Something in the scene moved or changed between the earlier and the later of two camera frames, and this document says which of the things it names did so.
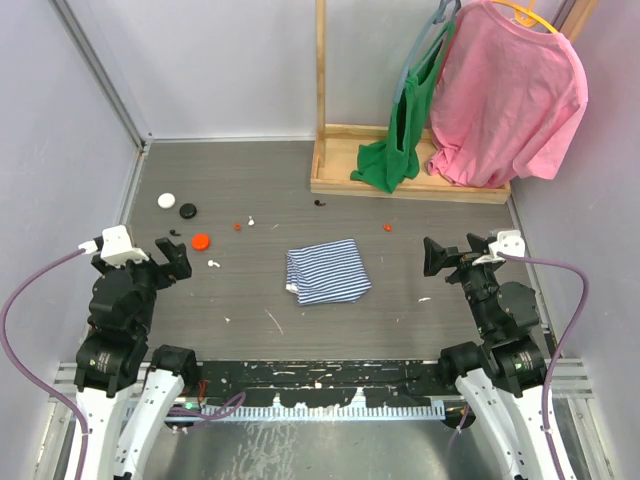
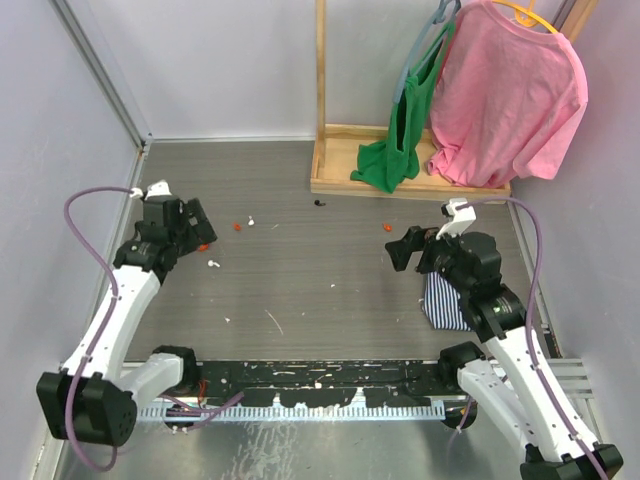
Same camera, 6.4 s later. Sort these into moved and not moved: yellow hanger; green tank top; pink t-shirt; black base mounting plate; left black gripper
Moved: left black gripper
Not moved: yellow hanger; black base mounting plate; green tank top; pink t-shirt
